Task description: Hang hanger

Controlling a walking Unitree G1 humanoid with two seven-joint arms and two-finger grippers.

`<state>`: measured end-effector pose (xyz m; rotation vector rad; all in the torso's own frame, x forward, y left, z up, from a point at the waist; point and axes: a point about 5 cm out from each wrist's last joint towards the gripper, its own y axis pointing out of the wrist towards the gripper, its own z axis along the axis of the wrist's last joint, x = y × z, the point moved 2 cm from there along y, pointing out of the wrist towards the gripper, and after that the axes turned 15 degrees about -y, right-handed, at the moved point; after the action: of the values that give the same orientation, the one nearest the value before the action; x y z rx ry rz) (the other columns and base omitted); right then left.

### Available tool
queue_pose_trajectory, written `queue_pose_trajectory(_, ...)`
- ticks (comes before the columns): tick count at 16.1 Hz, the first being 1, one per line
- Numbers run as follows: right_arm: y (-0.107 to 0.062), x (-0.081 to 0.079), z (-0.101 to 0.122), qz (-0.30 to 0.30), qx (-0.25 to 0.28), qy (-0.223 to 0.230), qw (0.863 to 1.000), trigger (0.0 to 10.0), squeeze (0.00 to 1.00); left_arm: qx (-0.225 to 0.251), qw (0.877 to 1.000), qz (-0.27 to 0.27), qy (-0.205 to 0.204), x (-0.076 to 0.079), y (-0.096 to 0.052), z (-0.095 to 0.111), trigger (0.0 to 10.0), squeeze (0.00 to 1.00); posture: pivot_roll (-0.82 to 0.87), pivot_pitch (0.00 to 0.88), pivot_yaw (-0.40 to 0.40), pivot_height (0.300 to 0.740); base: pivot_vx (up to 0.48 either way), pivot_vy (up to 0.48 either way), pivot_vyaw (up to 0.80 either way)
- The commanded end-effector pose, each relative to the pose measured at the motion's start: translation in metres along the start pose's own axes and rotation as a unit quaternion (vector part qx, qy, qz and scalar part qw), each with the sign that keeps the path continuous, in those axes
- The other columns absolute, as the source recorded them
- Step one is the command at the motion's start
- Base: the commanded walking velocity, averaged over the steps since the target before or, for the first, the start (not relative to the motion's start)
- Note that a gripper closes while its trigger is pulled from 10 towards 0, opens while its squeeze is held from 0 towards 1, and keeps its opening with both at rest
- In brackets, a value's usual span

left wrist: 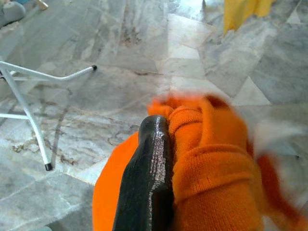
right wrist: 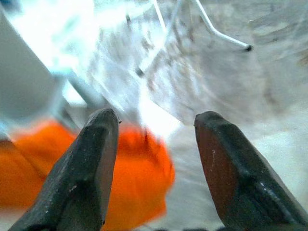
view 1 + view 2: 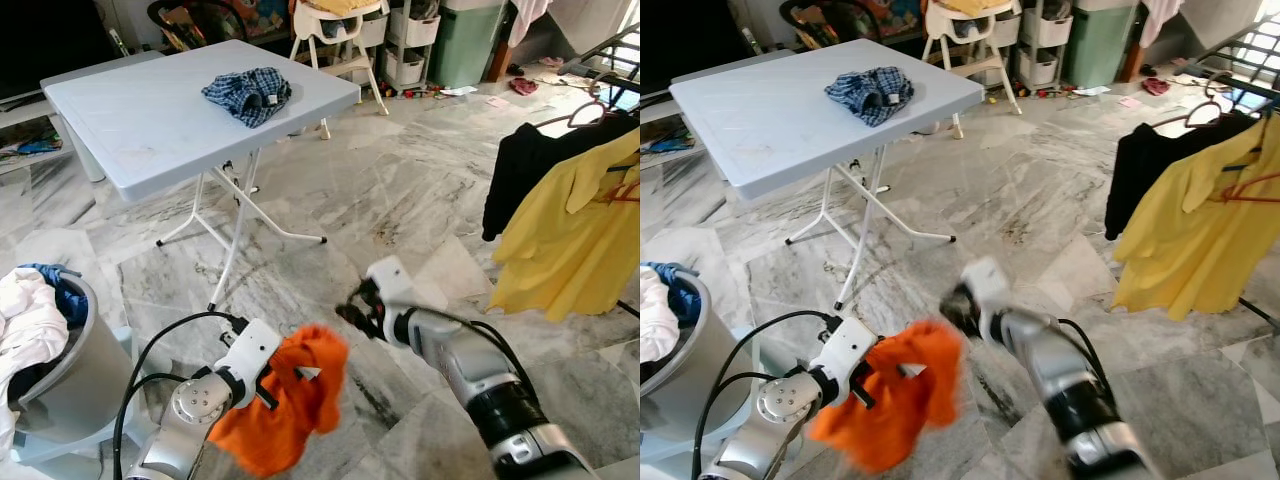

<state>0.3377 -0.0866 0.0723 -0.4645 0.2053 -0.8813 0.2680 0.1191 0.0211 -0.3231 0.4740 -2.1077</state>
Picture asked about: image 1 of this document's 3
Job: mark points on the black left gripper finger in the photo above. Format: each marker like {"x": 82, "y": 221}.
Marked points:
{"x": 146, "y": 180}

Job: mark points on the orange shirt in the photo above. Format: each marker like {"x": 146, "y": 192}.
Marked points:
{"x": 211, "y": 168}

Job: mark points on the pale blue folding table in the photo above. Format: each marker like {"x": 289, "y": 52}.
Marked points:
{"x": 48, "y": 166}

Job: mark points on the yellow shirt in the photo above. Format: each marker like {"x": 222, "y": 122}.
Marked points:
{"x": 240, "y": 12}

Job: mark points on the grey soft toy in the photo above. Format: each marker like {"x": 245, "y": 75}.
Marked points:
{"x": 12, "y": 12}

